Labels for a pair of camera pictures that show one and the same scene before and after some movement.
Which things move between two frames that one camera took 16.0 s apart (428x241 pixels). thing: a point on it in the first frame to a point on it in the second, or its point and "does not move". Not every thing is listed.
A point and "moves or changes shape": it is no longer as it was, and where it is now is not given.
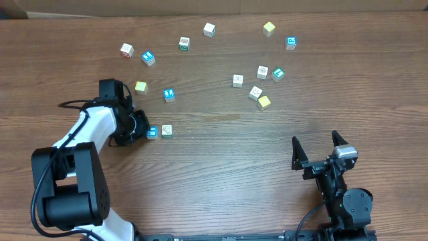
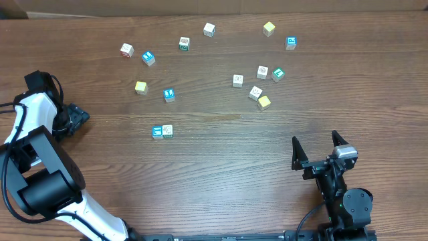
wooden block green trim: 166,130 does not move
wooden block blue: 152,132 moves or changes shape
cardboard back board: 39,9 does not move
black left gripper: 143,125 to 77,114
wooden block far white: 209,29 does not move
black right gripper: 314,168 does not move
